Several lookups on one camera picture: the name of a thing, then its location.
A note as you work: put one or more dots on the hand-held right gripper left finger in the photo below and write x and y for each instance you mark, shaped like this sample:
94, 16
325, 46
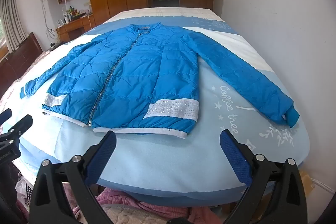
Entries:
101, 151

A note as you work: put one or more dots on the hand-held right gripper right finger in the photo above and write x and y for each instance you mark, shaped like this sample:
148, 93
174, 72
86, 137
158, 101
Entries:
236, 158

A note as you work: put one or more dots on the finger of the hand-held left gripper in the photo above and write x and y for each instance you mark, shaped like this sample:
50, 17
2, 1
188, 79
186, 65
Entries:
5, 116
22, 125

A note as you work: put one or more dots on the blue quilted jacket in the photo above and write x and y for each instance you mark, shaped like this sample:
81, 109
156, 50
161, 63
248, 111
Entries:
136, 77

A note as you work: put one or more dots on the dark wooden headboard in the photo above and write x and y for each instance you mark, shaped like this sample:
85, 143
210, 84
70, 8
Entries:
18, 61

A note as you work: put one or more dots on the cardboard box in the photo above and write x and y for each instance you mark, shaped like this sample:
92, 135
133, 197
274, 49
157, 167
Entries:
306, 184

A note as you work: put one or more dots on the pink quilted bedding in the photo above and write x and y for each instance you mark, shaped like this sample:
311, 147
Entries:
157, 209

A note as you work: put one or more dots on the striped curtain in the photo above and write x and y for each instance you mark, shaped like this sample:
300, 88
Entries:
11, 19

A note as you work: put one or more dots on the wooden desk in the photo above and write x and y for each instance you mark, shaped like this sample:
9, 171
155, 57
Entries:
74, 27

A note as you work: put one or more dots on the clutter of desk items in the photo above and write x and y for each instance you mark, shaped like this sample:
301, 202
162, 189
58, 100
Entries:
72, 12

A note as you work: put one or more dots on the black chair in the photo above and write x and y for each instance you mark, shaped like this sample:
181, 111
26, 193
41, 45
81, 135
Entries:
166, 1

